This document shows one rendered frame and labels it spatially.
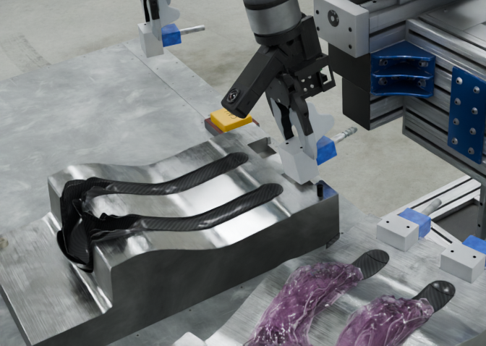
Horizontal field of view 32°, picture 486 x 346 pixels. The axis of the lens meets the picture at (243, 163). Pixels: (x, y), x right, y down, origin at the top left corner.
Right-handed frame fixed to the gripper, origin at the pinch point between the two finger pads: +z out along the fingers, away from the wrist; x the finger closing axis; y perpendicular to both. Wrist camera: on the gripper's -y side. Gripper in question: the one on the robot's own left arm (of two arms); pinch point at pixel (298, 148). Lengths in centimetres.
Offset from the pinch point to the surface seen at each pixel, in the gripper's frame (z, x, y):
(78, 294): 3.1, -0.9, -39.6
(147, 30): -9, 50, -1
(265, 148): 6.0, 14.0, 0.5
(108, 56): 3, 77, -4
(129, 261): -2.0, -7.4, -32.2
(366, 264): 11.7, -17.6, -2.8
